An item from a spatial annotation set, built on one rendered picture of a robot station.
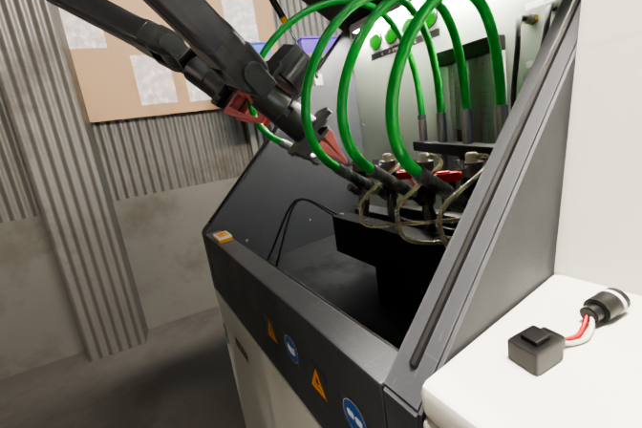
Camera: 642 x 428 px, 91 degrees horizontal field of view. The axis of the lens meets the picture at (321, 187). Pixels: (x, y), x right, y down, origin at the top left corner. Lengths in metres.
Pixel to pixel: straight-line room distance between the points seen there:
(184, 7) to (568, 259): 0.53
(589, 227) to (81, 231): 2.20
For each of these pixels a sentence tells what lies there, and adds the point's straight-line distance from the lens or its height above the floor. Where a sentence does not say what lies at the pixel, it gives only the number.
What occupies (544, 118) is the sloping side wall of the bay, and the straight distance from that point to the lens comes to 0.38.
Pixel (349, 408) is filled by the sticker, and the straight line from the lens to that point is 0.40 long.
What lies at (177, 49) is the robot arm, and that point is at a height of 1.36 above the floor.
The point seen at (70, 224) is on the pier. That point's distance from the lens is 2.26.
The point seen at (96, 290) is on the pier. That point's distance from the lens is 2.35.
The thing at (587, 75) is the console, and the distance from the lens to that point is 0.43.
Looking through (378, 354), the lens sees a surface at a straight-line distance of 0.34.
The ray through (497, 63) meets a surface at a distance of 0.53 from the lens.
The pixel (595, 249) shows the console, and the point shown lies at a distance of 0.41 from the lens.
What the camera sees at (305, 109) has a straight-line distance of 0.47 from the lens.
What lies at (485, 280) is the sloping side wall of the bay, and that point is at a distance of 0.31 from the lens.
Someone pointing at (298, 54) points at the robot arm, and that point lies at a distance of 0.59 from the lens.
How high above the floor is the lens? 1.17
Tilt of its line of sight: 11 degrees down
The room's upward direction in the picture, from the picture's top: 8 degrees counter-clockwise
